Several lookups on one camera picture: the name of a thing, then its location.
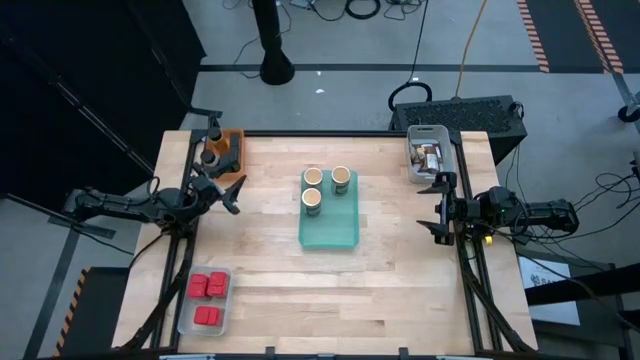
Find teal translucent plastic tray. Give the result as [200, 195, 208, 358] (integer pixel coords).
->
[298, 168, 361, 250]

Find cork lid jar barcode label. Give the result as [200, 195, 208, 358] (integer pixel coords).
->
[301, 187, 324, 217]

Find orange translucent plastic bin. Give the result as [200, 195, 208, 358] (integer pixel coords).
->
[202, 127, 246, 182]

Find black pole stand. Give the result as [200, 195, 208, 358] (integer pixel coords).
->
[251, 0, 296, 86]

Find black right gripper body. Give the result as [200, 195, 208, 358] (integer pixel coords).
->
[433, 172, 481, 247]

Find coiled black cable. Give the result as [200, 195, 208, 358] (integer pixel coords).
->
[344, 0, 382, 21]

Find white plastic bin with handles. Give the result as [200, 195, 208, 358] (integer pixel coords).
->
[405, 124, 457, 184]

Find yellow power cable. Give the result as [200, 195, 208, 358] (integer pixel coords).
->
[453, 0, 489, 99]

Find black platform hazard stripe edge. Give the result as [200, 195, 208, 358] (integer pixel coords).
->
[52, 266, 131, 359]

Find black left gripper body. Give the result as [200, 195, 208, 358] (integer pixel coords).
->
[187, 179, 229, 214]

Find black metal beam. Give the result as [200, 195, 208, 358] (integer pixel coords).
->
[524, 262, 640, 306]

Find black caster wheel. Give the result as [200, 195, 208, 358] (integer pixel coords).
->
[617, 89, 640, 124]

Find long black cable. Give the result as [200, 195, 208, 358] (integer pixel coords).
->
[387, 0, 434, 114]

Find black computer case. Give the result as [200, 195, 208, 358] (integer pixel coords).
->
[388, 94, 529, 164]

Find white printed sign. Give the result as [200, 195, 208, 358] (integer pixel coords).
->
[517, 254, 582, 327]

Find clear plastic bin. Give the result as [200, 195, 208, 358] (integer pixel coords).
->
[177, 265, 235, 337]

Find black curtain partition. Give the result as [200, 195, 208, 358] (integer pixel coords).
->
[0, 0, 207, 211]

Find paper cup with coffee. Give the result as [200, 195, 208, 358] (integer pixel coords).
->
[302, 167, 325, 190]

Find red block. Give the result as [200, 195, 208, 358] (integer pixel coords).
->
[207, 270, 231, 299]
[187, 273, 210, 300]

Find black aluminium table frame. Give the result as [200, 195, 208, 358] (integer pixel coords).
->
[119, 128, 539, 357]

